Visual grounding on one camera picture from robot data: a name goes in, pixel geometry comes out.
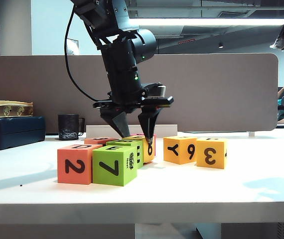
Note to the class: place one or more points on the green block with number 7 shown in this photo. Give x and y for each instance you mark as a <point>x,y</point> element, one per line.
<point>99,176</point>

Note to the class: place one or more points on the navy blue case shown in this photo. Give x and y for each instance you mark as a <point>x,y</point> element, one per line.
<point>12,134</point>

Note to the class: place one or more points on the ceiling light strip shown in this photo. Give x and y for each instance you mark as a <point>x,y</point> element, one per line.
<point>206,22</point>

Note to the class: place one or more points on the orange block with letter Y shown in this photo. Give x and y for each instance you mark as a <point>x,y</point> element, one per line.
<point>97,141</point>

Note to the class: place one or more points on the pink block with number 4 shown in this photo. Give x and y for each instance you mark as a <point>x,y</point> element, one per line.
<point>135,135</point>

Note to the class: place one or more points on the yellow block with Y and 6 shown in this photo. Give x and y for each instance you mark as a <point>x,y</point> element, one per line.
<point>182,156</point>

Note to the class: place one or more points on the green block with letter D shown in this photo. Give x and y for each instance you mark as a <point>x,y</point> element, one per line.
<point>122,142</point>

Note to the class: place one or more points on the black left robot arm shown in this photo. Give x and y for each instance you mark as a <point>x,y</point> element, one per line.
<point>122,62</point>

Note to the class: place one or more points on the orange block with Queen print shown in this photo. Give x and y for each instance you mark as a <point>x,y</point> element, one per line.
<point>62,154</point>

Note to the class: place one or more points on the red LED ceiling sign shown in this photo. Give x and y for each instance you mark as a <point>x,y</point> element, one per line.
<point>186,41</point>

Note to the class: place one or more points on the cream ornate box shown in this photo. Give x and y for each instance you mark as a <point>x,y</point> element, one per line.
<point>7,109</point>

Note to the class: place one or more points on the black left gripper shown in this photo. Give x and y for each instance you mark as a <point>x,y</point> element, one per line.
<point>129,102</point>

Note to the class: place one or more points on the yellow block with number 3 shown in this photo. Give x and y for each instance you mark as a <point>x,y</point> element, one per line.
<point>204,149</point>

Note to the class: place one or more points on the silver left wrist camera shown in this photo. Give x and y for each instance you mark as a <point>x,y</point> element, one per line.
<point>158,91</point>

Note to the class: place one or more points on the ceiling spot lamp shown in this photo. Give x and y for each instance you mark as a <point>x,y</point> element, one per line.
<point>221,46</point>

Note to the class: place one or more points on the black mug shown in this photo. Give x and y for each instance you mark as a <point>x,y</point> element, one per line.
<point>68,127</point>

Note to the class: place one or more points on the yellow block with Alligator print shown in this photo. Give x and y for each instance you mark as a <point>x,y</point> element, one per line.
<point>149,158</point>

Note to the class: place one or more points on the wall sign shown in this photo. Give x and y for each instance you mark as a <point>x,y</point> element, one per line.
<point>73,47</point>

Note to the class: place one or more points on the brown-grey desk divider panel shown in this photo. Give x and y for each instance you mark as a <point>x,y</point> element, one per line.
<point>206,87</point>

